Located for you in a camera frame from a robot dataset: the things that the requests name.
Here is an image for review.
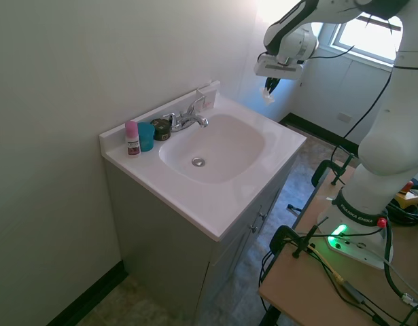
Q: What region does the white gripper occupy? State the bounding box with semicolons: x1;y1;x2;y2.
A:
254;52;304;96

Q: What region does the white tissue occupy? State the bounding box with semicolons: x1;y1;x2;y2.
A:
258;86;276;105

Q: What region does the white cardboard box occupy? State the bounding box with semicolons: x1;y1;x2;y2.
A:
196;80;221;111

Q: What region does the white vanity sink top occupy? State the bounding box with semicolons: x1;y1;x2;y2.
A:
99;88;308;242

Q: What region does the black metal C-clamp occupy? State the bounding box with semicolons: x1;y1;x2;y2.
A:
269;216;329;259
311;152;356;188

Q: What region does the white framed window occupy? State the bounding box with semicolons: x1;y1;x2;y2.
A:
326;13;404;67

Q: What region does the black round jar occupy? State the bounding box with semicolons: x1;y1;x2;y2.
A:
150;117;172;141

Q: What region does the teal plastic cup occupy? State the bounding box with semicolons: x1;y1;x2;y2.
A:
137;122;156;153

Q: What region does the pink capped white bottle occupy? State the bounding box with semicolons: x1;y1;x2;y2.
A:
124;120;141;158

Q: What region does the yellow emergency stop button box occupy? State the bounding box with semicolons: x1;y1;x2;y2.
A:
396;180;418;209

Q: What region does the grey vanity cabinet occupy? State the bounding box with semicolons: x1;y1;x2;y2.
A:
105;159;295;326

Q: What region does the wooden work table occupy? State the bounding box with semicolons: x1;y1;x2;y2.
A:
258;165;418;326

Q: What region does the black wall baseboard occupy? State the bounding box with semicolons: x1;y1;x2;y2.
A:
41;259;128;326
279;113;362;158

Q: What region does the chrome two-handle faucet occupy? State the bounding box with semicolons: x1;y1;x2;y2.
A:
163;96;210;133

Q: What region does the thin black camera cable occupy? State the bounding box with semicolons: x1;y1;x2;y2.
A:
305;43;395;168

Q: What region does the yellow network cable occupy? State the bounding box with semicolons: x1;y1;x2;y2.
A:
308;244;345;283

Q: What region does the coiled thick black cable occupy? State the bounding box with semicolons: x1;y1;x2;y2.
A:
386;195;418;228

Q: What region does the black cable adapter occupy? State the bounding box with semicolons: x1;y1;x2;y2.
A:
342;279;366;306

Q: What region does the black table frame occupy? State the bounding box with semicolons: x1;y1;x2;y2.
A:
260;294;281;326

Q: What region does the grey cable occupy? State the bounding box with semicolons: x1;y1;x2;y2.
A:
381;256;418;304

